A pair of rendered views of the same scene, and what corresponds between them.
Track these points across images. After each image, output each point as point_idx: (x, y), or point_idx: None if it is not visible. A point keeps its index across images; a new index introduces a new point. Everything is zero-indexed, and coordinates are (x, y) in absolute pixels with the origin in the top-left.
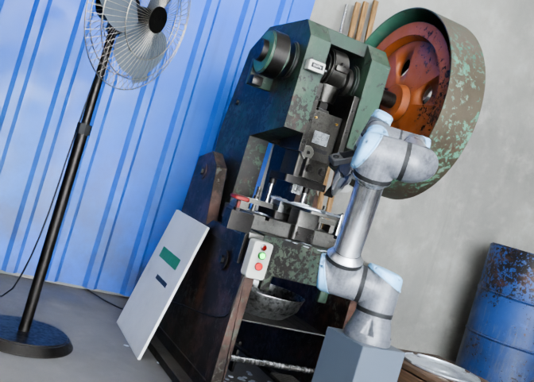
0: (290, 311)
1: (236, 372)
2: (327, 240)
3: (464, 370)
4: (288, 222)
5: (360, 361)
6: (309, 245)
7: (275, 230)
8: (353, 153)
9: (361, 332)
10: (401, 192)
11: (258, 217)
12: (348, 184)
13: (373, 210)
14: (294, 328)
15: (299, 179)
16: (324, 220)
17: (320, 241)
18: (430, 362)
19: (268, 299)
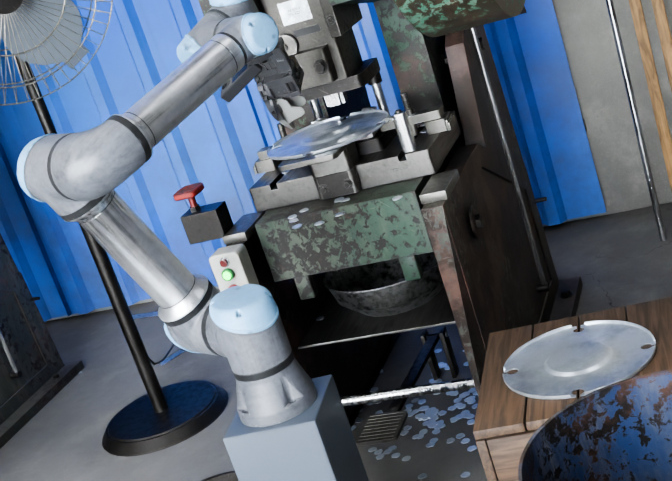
0: (404, 298)
1: (463, 375)
2: (391, 168)
3: (654, 340)
4: (311, 174)
5: (234, 460)
6: (342, 201)
7: (297, 196)
8: (245, 65)
9: (238, 408)
10: (474, 21)
11: (259, 190)
12: (288, 106)
13: (118, 242)
14: (412, 325)
15: (308, 90)
16: (411, 119)
17: (380, 177)
18: (564, 349)
19: (352, 295)
